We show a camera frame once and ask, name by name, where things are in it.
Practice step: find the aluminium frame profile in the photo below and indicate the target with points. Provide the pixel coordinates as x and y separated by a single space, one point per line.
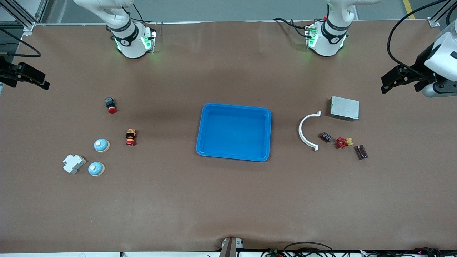
28 26
433 22

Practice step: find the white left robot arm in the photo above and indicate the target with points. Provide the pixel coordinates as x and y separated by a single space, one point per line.
332 39

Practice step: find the red handwheel brass valve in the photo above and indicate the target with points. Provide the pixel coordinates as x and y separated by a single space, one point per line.
341 142

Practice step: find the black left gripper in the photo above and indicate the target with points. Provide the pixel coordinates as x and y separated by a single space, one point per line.
420 65

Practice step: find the brown table cover mat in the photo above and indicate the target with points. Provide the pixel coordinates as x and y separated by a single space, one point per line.
228 200

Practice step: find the white curved pipe clamp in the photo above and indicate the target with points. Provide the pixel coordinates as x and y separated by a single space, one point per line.
300 130

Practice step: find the grey metal box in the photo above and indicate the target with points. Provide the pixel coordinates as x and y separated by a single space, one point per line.
344 108

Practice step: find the blue desk bell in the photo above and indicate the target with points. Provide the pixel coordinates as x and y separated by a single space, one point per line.
101 145
96 169

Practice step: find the brown cylindrical capacitor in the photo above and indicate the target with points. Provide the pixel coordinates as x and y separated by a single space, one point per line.
361 152

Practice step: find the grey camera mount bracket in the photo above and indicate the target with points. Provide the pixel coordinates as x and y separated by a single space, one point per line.
228 250

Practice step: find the red button black switch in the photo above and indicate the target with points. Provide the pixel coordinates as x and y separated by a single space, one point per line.
111 107

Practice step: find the red button orange switch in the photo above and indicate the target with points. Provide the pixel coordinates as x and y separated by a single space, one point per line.
130 138

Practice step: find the small black block capacitor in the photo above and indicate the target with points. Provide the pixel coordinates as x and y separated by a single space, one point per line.
325 137

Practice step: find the white circuit breaker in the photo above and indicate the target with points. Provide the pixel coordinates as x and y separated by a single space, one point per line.
74 163

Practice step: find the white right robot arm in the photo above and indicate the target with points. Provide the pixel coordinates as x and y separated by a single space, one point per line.
132 43

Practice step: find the blue plastic tray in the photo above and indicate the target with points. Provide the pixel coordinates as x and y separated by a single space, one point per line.
234 132

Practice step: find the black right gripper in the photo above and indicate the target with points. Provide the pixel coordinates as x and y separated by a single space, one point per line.
8 74

